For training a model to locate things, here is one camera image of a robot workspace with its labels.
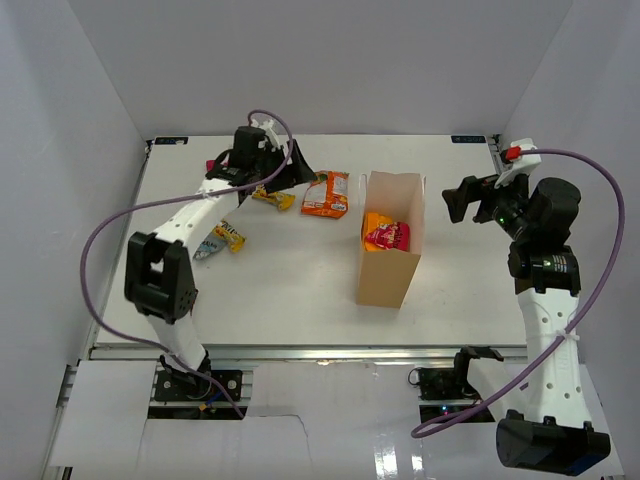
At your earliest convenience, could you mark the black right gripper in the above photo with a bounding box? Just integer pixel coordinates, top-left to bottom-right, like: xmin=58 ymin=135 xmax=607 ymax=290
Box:
xmin=443 ymin=167 xmax=535 ymax=242

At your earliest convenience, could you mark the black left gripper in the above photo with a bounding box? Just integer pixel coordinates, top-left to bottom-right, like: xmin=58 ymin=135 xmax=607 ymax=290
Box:
xmin=252 ymin=139 xmax=317 ymax=194

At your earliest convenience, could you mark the orange Skittles snack bag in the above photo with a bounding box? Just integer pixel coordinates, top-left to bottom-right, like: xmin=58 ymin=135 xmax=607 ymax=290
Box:
xmin=301 ymin=170 xmax=349 ymax=219

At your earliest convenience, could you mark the red Himalaya candy packet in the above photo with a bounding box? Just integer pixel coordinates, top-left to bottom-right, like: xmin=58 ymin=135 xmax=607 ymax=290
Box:
xmin=364 ymin=222 xmax=410 ymax=252

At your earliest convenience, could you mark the orange yellow snack bag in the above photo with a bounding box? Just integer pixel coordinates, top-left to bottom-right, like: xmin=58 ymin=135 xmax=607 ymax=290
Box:
xmin=363 ymin=212 xmax=394 ymax=251

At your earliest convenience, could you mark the brown paper bag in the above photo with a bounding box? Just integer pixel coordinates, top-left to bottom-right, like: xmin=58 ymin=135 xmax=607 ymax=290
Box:
xmin=356 ymin=171 xmax=426 ymax=308

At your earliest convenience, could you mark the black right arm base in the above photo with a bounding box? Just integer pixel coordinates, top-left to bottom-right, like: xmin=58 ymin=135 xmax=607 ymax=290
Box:
xmin=407 ymin=346 xmax=504 ymax=401

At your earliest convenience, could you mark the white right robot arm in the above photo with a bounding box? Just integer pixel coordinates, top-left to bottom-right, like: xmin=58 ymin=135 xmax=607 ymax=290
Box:
xmin=442 ymin=174 xmax=611 ymax=477

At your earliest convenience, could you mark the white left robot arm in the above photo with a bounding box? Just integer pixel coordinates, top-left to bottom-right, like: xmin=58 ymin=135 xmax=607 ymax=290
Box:
xmin=124 ymin=121 xmax=316 ymax=399

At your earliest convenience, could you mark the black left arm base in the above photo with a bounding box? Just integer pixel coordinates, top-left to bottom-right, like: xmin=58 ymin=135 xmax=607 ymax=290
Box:
xmin=152 ymin=368 xmax=246 ymax=411

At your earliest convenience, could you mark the far yellow M&M's packet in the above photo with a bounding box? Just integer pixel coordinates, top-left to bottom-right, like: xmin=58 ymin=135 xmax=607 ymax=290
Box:
xmin=251 ymin=185 xmax=295 ymax=211

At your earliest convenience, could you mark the yellow m&m's packet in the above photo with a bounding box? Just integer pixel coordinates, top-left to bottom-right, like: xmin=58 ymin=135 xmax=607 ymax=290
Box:
xmin=251 ymin=185 xmax=295 ymax=211
xmin=213 ymin=220 xmax=246 ymax=253

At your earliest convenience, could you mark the dark label right table corner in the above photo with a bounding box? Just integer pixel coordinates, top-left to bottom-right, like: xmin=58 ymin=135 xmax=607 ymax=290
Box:
xmin=450 ymin=135 xmax=486 ymax=144

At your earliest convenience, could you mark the dark label table corner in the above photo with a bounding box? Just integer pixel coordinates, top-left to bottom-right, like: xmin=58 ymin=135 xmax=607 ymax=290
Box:
xmin=153 ymin=136 xmax=189 ymax=146
xmin=450 ymin=135 xmax=486 ymax=144

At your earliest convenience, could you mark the crumpled red candy packet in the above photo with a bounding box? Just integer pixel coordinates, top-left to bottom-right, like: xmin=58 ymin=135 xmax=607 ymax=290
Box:
xmin=205 ymin=150 xmax=230 ymax=172

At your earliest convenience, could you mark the near yellow M&M's packet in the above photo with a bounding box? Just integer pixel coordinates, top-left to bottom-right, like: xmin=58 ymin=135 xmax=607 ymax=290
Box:
xmin=213 ymin=220 xmax=246 ymax=253

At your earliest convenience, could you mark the grey Himalaya candy packet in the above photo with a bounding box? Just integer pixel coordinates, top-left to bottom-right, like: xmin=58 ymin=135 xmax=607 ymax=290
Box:
xmin=193 ymin=232 xmax=227 ymax=261

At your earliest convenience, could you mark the dark label left table corner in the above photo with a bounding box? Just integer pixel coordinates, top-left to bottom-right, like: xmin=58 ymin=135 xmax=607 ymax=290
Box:
xmin=153 ymin=136 xmax=189 ymax=146

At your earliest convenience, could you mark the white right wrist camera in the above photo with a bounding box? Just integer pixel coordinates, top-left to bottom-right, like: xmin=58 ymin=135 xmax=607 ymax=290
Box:
xmin=494 ymin=138 xmax=542 ymax=189

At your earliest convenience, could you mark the aluminium front rail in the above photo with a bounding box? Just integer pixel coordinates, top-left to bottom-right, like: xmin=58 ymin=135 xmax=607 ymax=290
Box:
xmin=88 ymin=342 xmax=531 ymax=364

